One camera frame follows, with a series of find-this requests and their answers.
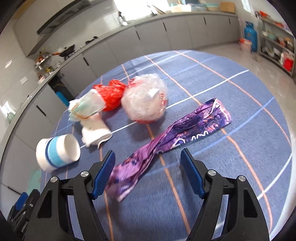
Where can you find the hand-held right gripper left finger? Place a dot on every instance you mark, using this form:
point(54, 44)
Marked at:
point(104, 176)

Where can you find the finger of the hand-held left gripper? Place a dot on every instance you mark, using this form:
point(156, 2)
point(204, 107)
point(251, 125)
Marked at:
point(21, 200)

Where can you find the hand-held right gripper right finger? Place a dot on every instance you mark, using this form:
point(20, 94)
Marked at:
point(192, 176)

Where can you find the teal trash bin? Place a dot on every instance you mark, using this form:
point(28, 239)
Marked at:
point(34, 180)

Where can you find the white paper towel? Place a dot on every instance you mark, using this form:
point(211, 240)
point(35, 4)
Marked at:
point(94, 132)

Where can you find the purple snack wrapper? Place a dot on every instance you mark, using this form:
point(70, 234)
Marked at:
point(185, 129)

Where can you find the light green wrapper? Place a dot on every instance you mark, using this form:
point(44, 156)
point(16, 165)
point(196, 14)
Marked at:
point(87, 104)

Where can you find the red plastic bag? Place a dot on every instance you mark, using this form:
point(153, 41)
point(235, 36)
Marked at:
point(112, 92)

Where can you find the white paper cup blue stripes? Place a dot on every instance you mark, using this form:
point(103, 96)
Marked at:
point(55, 153)

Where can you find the clear plastic bag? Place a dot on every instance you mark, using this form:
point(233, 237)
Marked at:
point(143, 102)

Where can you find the blue plaid tablecloth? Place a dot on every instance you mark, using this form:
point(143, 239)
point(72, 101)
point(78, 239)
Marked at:
point(231, 92)

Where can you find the metal spice rack with bottles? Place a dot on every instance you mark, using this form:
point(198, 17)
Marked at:
point(44, 61)

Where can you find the black wok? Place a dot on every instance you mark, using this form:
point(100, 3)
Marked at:
point(68, 51)

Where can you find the blue gas cylinder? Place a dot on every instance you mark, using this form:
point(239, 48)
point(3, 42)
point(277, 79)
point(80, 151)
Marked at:
point(251, 37)

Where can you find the metal storage rack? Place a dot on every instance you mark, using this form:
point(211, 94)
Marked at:
point(260, 41)

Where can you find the stacked storage containers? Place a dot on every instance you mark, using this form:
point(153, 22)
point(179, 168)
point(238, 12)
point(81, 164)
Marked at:
point(196, 7)

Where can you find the bright window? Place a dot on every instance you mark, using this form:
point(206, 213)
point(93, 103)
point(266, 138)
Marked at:
point(129, 7)

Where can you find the cardboard box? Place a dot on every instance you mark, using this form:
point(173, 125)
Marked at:
point(227, 7)

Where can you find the white wall outlet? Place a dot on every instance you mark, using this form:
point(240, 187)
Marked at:
point(24, 80)

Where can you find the grey wall cabinets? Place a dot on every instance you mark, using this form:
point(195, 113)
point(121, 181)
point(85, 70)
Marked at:
point(25, 39)

